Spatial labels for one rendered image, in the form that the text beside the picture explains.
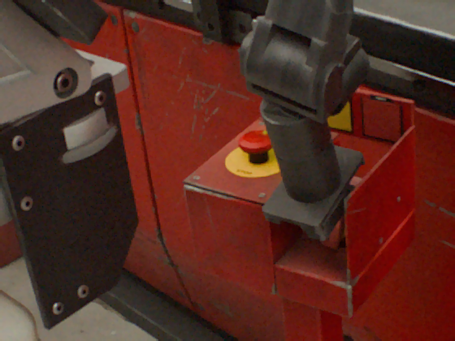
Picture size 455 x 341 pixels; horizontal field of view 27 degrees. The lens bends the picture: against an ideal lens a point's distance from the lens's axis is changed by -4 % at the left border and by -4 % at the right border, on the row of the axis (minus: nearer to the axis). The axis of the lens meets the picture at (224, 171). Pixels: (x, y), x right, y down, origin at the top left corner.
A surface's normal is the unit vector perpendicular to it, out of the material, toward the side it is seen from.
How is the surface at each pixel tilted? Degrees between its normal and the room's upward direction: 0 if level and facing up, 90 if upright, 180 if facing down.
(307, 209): 15
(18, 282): 0
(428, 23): 0
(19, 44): 90
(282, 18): 71
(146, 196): 90
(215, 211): 90
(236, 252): 90
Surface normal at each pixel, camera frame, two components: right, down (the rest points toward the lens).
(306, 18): -0.49, 0.20
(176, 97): -0.73, 0.42
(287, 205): -0.26, -0.69
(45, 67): 0.72, 0.29
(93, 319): -0.11, -0.85
